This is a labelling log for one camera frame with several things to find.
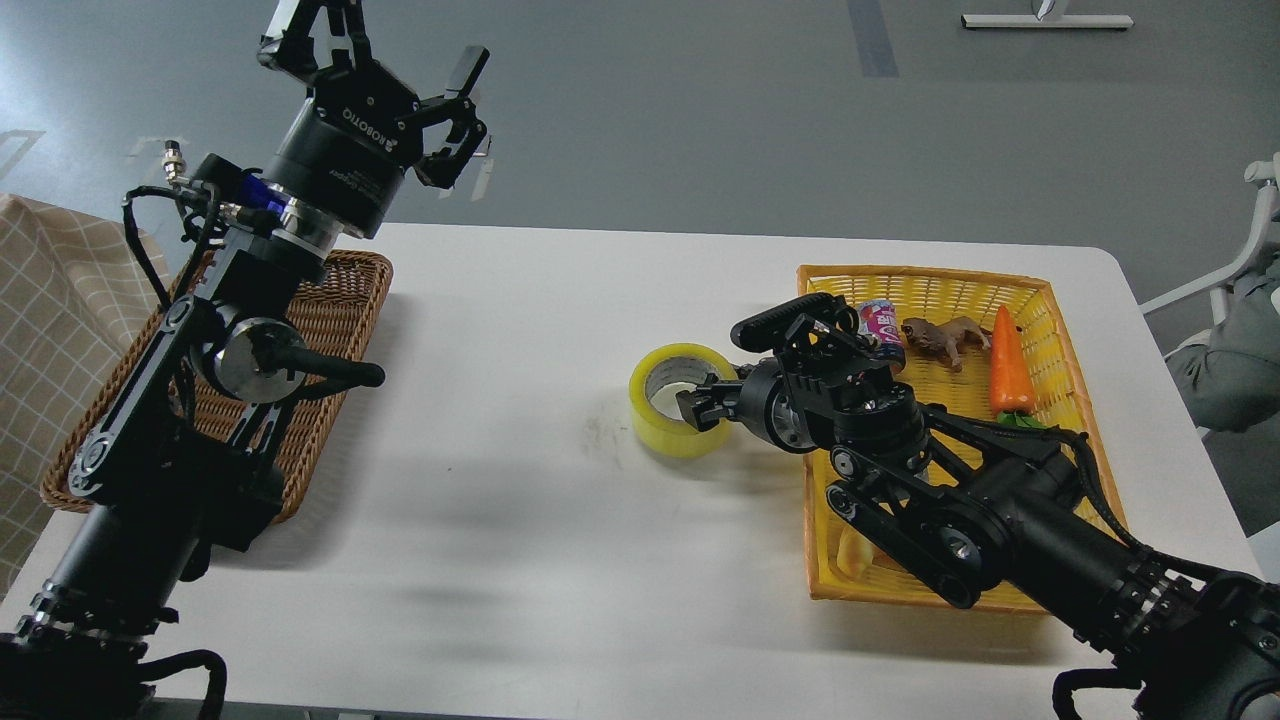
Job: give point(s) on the toy croissant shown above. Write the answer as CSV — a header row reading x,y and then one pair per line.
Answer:
x,y
856,558

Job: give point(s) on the yellow plastic basket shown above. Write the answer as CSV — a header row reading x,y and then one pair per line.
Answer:
x,y
938,295

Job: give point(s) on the brown toy lion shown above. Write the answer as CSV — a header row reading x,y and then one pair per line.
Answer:
x,y
946,340

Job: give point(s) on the orange toy carrot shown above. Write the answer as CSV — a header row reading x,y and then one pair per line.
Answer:
x,y
1012,396

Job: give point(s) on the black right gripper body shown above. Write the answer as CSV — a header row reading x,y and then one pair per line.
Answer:
x,y
761,405

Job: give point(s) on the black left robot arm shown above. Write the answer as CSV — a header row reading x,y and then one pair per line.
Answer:
x,y
184,457

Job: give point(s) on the white chair frame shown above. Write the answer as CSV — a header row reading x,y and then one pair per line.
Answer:
x,y
1218,285

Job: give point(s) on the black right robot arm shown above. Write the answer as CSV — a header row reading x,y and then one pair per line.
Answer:
x,y
966,504

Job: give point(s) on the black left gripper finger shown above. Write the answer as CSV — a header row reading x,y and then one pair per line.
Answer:
x,y
441,167
290,44

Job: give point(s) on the white stand base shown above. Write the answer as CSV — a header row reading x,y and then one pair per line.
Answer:
x,y
1048,15

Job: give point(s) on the beige checkered cloth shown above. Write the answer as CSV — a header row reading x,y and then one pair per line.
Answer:
x,y
72,300

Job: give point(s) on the small soda can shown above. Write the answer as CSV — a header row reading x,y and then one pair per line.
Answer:
x,y
879,325

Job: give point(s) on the yellow tape roll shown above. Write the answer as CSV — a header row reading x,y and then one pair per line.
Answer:
x,y
683,365

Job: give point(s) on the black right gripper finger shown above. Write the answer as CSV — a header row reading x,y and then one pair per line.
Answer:
x,y
708,417
710,397

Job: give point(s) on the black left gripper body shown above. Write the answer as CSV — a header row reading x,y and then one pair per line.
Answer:
x,y
348,149

